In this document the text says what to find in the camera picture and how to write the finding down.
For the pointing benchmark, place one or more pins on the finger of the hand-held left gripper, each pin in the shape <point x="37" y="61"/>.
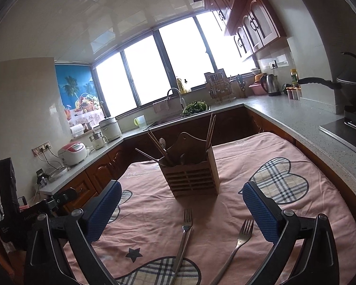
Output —
<point x="65" y="197"/>

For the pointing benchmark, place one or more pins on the black wok with lid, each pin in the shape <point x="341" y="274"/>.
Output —
<point x="353" y="80"/>

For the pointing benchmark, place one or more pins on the gas stove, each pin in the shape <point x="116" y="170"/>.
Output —
<point x="347" y="130"/>

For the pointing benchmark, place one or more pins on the fruit-print window blind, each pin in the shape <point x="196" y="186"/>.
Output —
<point x="77" y="92"/>

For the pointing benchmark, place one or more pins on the dark green cup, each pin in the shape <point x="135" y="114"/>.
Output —
<point x="284" y="88"/>

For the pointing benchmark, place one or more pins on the metal fork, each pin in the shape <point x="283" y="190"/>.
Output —
<point x="186" y="228"/>
<point x="244" y="234"/>

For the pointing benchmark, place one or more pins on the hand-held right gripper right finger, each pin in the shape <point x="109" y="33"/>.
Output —
<point x="259" y="210"/>

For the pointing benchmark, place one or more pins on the metal spoon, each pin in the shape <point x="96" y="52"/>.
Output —
<point x="163" y="144"/>

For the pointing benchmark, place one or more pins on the kitchen sink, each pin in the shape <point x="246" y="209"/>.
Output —
<point x="172" y="121"/>

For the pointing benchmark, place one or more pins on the grey kitchen countertop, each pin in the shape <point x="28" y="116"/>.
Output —
<point x="299" y="118"/>

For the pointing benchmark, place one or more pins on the small white electric pot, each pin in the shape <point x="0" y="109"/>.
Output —
<point x="98" y="141"/>

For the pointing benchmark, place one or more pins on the large white cooker pot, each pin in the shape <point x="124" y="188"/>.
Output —
<point x="110" y="129"/>

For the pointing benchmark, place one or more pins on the pink heart-print tablecloth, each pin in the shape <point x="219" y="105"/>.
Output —
<point x="154" y="213"/>

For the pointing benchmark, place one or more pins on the curved steel faucet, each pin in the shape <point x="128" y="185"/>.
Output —
<point x="175" y="93"/>

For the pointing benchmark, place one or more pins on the white paper roll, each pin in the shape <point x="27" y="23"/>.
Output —
<point x="77" y="131"/>

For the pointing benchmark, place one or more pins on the pink plastic basin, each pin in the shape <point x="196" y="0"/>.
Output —
<point x="256" y="90"/>

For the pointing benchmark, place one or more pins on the white and red rice cooker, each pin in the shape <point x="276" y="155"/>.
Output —
<point x="72" y="154"/>

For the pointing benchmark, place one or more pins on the row of spice shakers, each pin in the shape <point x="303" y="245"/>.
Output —
<point x="294" y="93"/>

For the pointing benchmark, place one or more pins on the yellow-lid condiment jar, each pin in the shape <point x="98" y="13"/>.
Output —
<point x="294" y="78"/>

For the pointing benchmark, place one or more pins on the wooden chopstick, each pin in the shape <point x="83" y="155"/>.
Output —
<point x="147" y="155"/>
<point x="212" y="132"/>
<point x="155" y="142"/>
<point x="159" y="144"/>
<point x="208" y="130"/>

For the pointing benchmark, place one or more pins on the metal dish rack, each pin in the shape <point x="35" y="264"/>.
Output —
<point x="219" y="87"/>

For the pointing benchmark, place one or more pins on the small black device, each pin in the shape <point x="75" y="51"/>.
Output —
<point x="43" y="177"/>

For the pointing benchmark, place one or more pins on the green vegetables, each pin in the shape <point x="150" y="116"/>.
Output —
<point x="195" y="107"/>

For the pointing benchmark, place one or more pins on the wooden wall cabinets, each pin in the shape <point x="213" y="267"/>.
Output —
<point x="249" y="20"/>

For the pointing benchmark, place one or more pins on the white wall socket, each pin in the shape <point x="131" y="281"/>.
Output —
<point x="273" y="64"/>

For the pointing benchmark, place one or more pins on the steel electric kettle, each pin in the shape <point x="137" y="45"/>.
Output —
<point x="272" y="84"/>

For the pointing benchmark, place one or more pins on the wooden utensil holder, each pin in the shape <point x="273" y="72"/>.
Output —
<point x="192" y="181"/>

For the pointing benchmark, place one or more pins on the pink dish cloth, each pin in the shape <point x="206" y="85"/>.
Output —
<point x="160" y="106"/>

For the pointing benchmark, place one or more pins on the yellow bottle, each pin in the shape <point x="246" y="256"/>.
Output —
<point x="179" y="86"/>

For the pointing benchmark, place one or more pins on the grey range hood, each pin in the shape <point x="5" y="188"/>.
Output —
<point x="344" y="9"/>

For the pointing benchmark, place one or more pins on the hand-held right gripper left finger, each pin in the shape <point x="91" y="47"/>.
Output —
<point x="105" y="210"/>

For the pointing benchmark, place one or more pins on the kitchen window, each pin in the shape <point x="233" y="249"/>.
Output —
<point x="166" y="65"/>

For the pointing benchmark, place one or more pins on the wooden base cabinets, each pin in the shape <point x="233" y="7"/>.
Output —
<point x="231" y="124"/>

